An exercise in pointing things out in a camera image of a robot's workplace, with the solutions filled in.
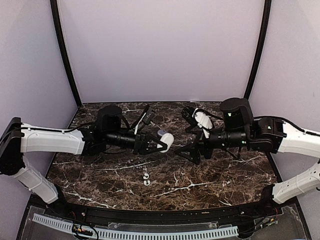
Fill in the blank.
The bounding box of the left black frame post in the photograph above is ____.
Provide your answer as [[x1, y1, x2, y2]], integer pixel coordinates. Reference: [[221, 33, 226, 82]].
[[50, 0, 82, 109]]

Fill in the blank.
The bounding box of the purple grey earbud case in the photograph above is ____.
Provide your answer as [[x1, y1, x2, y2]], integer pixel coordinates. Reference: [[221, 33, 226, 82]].
[[157, 129, 167, 136]]

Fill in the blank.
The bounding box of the black frame post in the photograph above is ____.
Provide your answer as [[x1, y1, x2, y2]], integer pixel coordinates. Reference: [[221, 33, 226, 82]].
[[50, 0, 82, 109], [243, 0, 272, 100]]

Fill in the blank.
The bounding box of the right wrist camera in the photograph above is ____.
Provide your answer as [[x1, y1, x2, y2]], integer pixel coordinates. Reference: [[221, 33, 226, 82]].
[[181, 106, 214, 139]]

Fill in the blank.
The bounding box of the white slotted cable duct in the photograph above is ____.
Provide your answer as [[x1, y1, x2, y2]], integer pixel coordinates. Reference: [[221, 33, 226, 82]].
[[32, 213, 239, 240]]

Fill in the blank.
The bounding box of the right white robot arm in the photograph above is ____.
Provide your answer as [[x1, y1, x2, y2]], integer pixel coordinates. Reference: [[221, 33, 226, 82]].
[[175, 97, 320, 165]]

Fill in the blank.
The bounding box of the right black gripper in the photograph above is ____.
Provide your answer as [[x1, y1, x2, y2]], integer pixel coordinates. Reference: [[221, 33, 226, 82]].
[[173, 124, 250, 165]]

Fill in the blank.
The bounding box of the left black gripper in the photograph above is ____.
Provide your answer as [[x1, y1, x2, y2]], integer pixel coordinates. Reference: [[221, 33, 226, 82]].
[[105, 129, 168, 156]]

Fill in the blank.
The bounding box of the white earbud charging case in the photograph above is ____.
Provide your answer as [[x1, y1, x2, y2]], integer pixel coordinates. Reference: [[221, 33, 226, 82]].
[[160, 132, 175, 153]]

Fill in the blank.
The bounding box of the white earbud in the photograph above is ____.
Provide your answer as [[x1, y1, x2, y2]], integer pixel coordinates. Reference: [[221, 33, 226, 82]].
[[143, 173, 150, 180], [143, 180, 151, 186]]

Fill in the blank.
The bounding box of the black front rail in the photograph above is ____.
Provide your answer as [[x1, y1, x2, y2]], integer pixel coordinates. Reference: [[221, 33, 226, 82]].
[[29, 194, 283, 227]]

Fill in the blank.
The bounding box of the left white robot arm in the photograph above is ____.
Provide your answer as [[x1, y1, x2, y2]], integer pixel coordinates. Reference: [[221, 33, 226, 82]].
[[0, 117, 174, 218]]

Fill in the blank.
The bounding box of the right black frame post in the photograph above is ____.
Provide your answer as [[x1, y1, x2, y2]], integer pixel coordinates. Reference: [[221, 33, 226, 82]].
[[243, 0, 272, 100]]

